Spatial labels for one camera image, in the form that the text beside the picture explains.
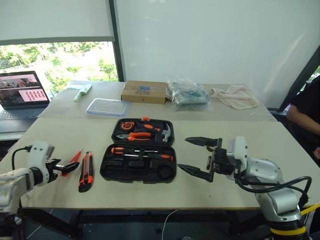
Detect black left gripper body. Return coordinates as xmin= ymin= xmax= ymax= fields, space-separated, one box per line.
xmin=46 ymin=158 xmax=64 ymax=183

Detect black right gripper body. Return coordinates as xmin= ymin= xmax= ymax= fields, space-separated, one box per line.
xmin=206 ymin=137 xmax=237 ymax=177

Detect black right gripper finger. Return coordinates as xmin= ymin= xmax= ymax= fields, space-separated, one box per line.
xmin=184 ymin=136 xmax=219 ymax=152
xmin=176 ymin=163 xmax=215 ymax=183

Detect red tester screwdriver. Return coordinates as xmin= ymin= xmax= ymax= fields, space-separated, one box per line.
xmin=61 ymin=148 xmax=84 ymax=177

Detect orange black utility knife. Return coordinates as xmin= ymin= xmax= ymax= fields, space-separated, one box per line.
xmin=78 ymin=151 xmax=95 ymax=193

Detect black plastic tool case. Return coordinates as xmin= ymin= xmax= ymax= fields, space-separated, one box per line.
xmin=99 ymin=116 xmax=178 ymax=185

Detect silver claw hammer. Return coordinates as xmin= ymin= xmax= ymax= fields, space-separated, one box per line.
xmin=152 ymin=123 xmax=174 ymax=144

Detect clear plastic bag of items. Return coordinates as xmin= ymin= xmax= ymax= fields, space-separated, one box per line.
xmin=166 ymin=76 xmax=211 ymax=112

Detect beige crumpled towel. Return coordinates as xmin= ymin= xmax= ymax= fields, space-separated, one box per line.
xmin=210 ymin=84 xmax=261 ymax=110

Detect orange black tape measure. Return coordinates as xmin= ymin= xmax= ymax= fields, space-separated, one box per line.
xmin=118 ymin=120 xmax=136 ymax=132

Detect clear blue-rimmed container lid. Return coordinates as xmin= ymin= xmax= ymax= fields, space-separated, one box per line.
xmin=85 ymin=97 xmax=131 ymax=118

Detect light green cloth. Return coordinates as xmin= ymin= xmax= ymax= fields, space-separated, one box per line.
xmin=73 ymin=83 xmax=93 ymax=102

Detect flat brown cardboard box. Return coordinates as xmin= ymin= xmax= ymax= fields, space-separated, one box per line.
xmin=120 ymin=80 xmax=170 ymax=105

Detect open grey laptop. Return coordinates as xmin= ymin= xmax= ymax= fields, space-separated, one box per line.
xmin=0 ymin=70 xmax=52 ymax=133

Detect person in black shirt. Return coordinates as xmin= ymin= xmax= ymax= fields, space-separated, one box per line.
xmin=286 ymin=74 xmax=320 ymax=167

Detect white roller window blind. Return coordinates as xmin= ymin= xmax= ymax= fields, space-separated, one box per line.
xmin=0 ymin=0 xmax=116 ymax=47

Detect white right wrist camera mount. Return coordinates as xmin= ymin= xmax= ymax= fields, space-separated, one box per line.
xmin=226 ymin=136 xmax=249 ymax=181

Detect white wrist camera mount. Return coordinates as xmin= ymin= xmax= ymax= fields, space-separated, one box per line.
xmin=226 ymin=136 xmax=249 ymax=181
xmin=26 ymin=141 xmax=56 ymax=186

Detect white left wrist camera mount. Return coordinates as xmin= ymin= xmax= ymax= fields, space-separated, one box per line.
xmin=26 ymin=141 xmax=56 ymax=186

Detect orange black handled screwdriver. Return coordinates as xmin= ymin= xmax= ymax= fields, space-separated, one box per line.
xmin=122 ymin=152 xmax=175 ymax=163
xmin=110 ymin=146 xmax=160 ymax=155

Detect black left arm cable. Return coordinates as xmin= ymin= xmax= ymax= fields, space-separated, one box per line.
xmin=11 ymin=145 xmax=34 ymax=171

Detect white hanging cable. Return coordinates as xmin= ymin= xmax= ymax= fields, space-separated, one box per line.
xmin=161 ymin=209 xmax=179 ymax=240

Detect orange handled pliers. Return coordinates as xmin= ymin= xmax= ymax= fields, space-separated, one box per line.
xmin=115 ymin=131 xmax=154 ymax=142

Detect black table frame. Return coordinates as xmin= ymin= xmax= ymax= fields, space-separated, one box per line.
xmin=17 ymin=208 xmax=267 ymax=240

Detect yellow strap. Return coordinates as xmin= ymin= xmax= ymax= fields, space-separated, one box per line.
xmin=299 ymin=203 xmax=320 ymax=217

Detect dark slanted window frame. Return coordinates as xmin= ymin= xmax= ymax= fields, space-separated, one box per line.
xmin=279 ymin=46 xmax=320 ymax=111

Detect dark window frame post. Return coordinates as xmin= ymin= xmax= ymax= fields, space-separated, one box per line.
xmin=108 ymin=0 xmax=126 ymax=83

